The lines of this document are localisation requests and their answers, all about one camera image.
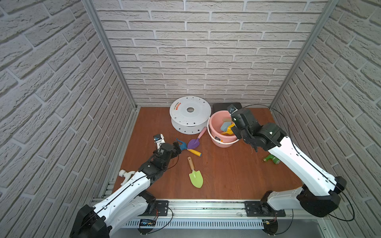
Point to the white cable spool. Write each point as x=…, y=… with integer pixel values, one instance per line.
x=189, y=114

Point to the yellow toy shovel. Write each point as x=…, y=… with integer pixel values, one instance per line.
x=229, y=132

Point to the pink plastic bucket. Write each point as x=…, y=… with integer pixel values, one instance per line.
x=218, y=136

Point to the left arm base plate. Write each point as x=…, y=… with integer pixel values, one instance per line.
x=159, y=208

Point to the aluminium mounting rail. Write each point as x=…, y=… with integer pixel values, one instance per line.
x=218, y=214

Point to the purple toy trowel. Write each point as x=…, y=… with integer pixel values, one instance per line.
x=194, y=143

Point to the green toy spade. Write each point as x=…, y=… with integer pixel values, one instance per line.
x=195, y=176

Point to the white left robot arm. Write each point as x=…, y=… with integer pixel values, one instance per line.
x=129, y=201

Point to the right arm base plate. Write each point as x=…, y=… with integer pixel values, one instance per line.
x=260, y=209

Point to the white pipe fitting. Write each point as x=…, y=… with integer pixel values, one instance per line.
x=126, y=175

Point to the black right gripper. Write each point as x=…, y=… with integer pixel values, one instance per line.
x=235, y=133

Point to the green toy drill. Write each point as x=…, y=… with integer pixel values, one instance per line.
x=272, y=158

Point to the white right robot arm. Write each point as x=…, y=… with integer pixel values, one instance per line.
x=320, y=193

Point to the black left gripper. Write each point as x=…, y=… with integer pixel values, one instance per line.
x=173, y=146

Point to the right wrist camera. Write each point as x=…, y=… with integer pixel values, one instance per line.
x=231, y=109

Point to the black tool case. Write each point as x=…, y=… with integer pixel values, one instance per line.
x=225, y=106

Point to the grey-blue toy trowel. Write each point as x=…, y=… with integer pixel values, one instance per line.
x=226, y=124

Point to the blue toy rake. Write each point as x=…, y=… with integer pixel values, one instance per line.
x=183, y=146

